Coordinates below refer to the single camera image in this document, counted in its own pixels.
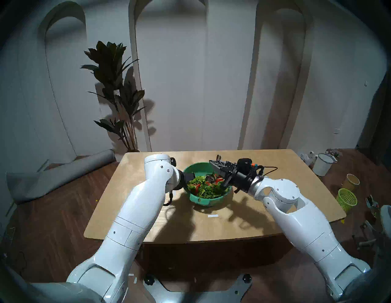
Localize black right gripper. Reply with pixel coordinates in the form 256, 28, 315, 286
209, 159, 261, 194

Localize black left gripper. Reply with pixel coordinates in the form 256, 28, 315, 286
176, 170, 196, 191

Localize metal salad utensil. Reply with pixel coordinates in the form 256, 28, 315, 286
205, 155, 221, 184

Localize chopped lettuce tomato salad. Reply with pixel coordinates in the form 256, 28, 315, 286
187, 174, 229, 199

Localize green salad bowl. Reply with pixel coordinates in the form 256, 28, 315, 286
183, 162, 232, 207

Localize crumpled plastic trash pile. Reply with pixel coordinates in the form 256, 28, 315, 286
299, 151, 318, 167

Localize white bucket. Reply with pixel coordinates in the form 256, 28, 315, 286
312, 153, 336, 177

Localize rolled grey floor mat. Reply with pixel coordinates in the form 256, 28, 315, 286
6, 149, 116, 204

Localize green mesh basket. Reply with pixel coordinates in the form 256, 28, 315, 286
335, 188, 358, 212

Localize tan paper bin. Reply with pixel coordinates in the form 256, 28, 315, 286
342, 173, 360, 191

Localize tall dark potted plant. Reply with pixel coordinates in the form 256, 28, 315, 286
80, 41, 147, 152

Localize green white floor tools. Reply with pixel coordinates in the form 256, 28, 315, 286
365, 195, 381, 219

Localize white chair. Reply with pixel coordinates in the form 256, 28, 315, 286
358, 205, 391, 263

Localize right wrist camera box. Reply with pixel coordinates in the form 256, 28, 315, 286
237, 158, 265, 176

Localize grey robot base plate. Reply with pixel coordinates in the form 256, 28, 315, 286
143, 273, 253, 303

